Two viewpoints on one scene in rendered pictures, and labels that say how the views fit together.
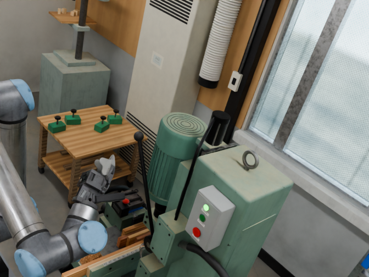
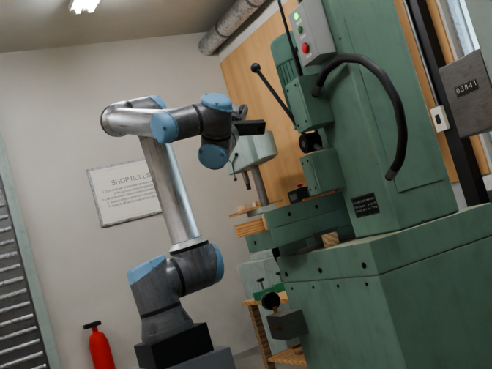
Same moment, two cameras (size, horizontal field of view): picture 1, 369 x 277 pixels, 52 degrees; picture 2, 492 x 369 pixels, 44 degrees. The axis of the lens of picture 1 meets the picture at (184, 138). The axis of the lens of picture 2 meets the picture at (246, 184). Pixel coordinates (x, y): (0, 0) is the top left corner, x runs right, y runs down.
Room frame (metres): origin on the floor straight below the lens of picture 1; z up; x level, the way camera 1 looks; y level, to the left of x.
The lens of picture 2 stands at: (-0.84, -0.56, 0.91)
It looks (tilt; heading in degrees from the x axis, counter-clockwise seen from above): 4 degrees up; 24
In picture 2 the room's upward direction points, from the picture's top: 16 degrees counter-clockwise
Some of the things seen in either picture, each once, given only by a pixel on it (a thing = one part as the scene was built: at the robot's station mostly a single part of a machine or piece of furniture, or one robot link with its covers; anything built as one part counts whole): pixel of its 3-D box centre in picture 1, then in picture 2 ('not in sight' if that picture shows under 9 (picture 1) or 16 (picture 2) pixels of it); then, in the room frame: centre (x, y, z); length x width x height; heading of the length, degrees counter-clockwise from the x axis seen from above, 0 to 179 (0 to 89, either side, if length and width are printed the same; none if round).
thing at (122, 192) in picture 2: not in sight; (133, 189); (3.20, 2.17, 1.48); 0.64 x 0.02 x 0.46; 142
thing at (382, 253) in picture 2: not in sight; (378, 245); (1.08, -0.08, 0.76); 0.57 x 0.45 x 0.09; 48
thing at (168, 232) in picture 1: (170, 237); (308, 103); (0.91, -0.05, 1.22); 0.09 x 0.08 x 0.15; 48
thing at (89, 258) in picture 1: (87, 248); not in sight; (1.03, 0.25, 0.92); 0.14 x 0.09 x 0.04; 48
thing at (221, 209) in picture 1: (208, 218); (311, 33); (0.85, -0.13, 1.40); 0.10 x 0.06 x 0.16; 48
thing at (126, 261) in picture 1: (155, 247); (345, 198); (1.13, -0.01, 0.93); 0.60 x 0.02 x 0.06; 138
